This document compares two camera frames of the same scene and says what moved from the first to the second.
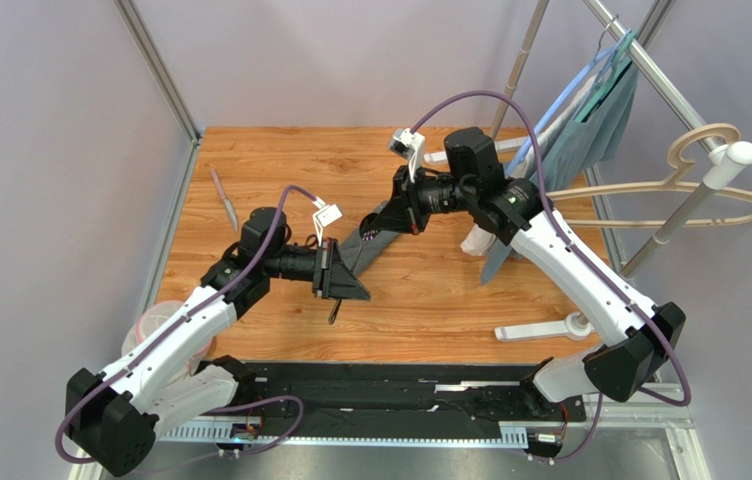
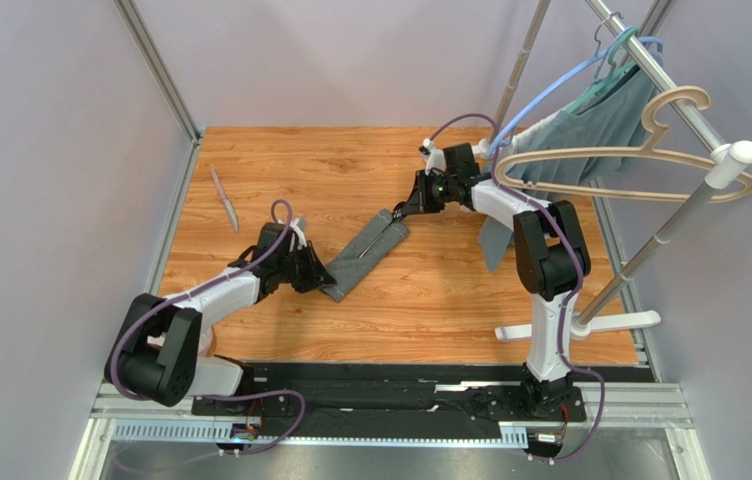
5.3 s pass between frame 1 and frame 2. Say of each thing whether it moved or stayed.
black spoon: moved
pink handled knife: stayed
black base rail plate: stayed
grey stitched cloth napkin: moved
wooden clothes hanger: moved
